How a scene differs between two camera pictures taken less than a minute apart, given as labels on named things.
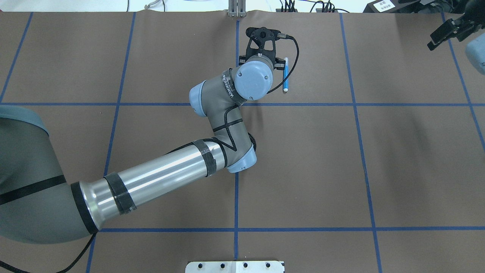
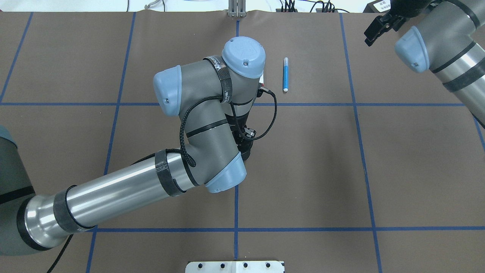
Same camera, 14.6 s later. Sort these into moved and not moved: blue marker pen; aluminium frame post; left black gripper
Moved: left black gripper
Not moved: blue marker pen; aluminium frame post
